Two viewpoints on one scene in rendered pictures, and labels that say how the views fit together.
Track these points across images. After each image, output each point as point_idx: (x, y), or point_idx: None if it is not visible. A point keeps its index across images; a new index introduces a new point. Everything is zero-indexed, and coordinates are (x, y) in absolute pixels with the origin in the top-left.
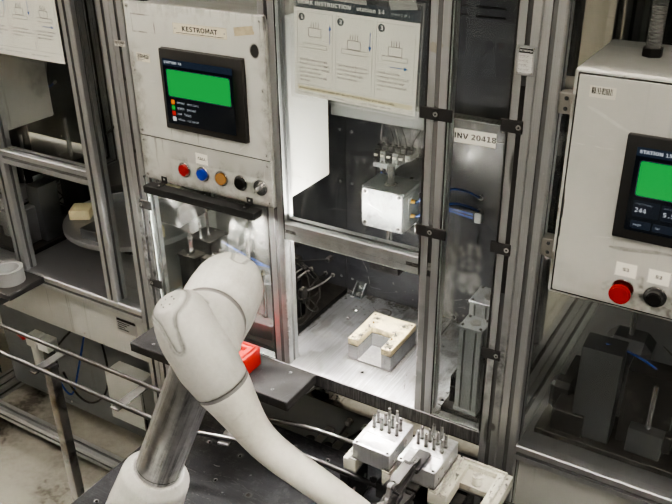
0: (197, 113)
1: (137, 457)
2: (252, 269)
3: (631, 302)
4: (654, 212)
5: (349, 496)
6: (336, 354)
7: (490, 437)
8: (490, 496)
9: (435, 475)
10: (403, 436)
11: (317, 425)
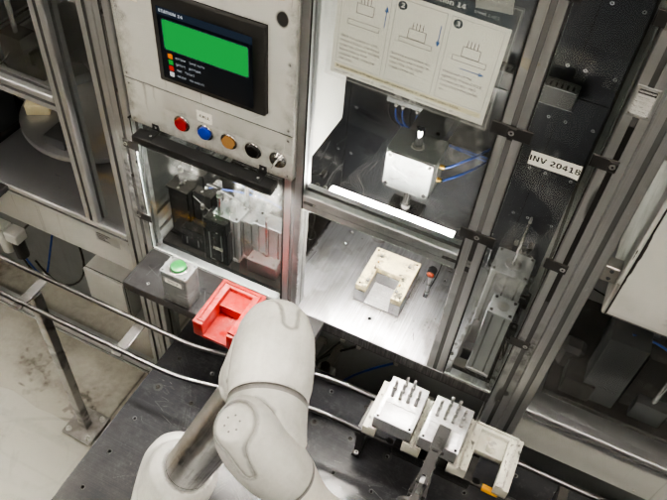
0: (202, 74)
1: (167, 462)
2: (306, 331)
3: None
4: None
5: None
6: (340, 294)
7: (500, 398)
8: (505, 467)
9: (457, 454)
10: (422, 406)
11: None
